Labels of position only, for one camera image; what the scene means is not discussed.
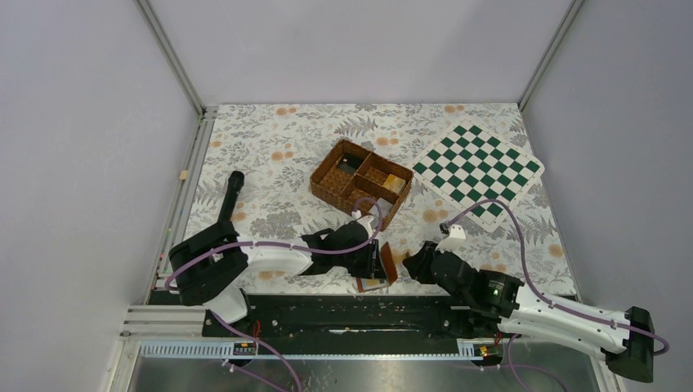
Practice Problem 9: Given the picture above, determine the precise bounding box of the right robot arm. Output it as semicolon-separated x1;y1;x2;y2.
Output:
403;241;655;383

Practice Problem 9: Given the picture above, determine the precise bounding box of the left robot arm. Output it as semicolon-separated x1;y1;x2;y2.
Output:
164;216;380;323

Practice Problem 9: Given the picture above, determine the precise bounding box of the grey card in basket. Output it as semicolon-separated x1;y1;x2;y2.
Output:
376;198;393;218

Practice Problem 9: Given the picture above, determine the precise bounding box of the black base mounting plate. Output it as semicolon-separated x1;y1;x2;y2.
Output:
201;293;522;357

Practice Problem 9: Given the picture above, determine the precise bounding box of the yellow block in basket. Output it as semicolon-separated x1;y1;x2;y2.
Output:
382;174;406;194

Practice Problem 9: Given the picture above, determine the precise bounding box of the brown woven divided basket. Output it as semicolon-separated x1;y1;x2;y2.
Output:
310;138;414;230

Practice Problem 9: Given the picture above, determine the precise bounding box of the black item in basket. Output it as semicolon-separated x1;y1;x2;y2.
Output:
337;154;364;175

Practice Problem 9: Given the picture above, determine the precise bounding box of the green white chessboard mat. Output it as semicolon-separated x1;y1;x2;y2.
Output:
412;121;545;210

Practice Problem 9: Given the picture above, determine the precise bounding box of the floral patterned table mat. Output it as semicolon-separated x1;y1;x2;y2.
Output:
185;104;577;296

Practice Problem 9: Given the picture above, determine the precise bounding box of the black microphone orange end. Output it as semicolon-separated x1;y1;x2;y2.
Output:
217;171;244;222

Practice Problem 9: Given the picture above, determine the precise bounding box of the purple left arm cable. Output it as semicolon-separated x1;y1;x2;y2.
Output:
163;197;384;392

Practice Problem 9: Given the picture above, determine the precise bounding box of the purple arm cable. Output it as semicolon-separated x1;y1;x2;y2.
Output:
439;198;670;392
163;197;384;392

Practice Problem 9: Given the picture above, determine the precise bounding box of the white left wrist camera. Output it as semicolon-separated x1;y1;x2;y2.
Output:
351;211;379;236

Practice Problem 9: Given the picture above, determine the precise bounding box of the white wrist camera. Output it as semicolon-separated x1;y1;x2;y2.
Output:
351;211;379;236
436;223;466;252

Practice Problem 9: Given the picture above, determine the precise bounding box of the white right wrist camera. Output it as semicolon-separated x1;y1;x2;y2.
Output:
436;223;466;252

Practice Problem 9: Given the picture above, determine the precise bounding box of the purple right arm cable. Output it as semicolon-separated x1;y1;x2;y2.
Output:
439;198;670;392

